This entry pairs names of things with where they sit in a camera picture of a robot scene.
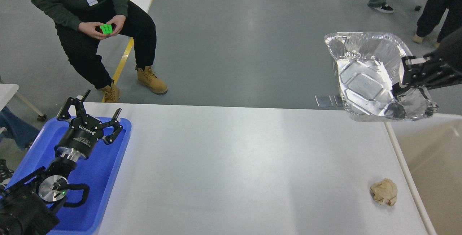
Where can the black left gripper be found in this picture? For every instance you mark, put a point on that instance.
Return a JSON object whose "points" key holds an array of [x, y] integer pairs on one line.
{"points": [[84, 131]]}

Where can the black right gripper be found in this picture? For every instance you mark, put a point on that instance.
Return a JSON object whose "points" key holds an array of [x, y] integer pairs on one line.
{"points": [[437, 70]]}

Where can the aluminium foil tray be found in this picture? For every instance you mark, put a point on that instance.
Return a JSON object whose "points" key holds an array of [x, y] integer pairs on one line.
{"points": [[367, 66]]}

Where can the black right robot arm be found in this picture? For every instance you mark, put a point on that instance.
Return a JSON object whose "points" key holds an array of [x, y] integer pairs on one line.
{"points": [[451, 44]]}

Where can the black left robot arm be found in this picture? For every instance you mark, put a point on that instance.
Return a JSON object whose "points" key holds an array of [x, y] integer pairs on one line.
{"points": [[64, 182]]}

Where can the tan boot left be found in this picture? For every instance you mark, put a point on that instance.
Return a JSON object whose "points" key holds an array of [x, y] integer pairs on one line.
{"points": [[111, 93]]}

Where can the tan boot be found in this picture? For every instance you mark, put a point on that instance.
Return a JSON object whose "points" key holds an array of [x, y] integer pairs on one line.
{"points": [[147, 77], [111, 93]]}

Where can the blue plastic tray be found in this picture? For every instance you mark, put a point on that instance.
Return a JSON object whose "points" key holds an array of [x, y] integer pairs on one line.
{"points": [[99, 172]]}

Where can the blue jeans leg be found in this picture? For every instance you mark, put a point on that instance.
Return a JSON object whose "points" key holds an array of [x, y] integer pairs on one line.
{"points": [[20, 131]]}

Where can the beige plastic bin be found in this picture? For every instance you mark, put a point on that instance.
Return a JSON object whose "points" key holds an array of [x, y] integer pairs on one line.
{"points": [[430, 154]]}

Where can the tan boot right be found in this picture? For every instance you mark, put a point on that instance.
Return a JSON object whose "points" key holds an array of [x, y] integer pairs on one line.
{"points": [[147, 77]]}

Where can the right metal floor plate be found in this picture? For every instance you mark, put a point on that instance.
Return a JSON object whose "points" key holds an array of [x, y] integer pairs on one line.
{"points": [[338, 100]]}

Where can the metal floor plate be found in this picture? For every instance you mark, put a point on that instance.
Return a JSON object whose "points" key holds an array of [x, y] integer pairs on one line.
{"points": [[338, 100], [324, 101]]}

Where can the white side table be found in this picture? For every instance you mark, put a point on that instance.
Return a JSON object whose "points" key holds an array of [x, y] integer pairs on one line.
{"points": [[9, 91]]}

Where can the standing person in black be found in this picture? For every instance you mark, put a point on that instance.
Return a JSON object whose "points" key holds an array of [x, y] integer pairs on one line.
{"points": [[431, 17]]}

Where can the left metal floor plate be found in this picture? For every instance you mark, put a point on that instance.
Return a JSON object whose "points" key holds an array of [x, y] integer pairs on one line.
{"points": [[324, 101]]}

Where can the green puzzle cube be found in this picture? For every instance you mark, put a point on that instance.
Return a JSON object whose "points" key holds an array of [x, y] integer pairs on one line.
{"points": [[106, 28]]}

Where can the crumpled brown paper ball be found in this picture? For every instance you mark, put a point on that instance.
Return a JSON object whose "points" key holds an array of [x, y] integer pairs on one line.
{"points": [[384, 192]]}

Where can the seated person in green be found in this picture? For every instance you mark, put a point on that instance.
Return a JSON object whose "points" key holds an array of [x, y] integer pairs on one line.
{"points": [[76, 25]]}

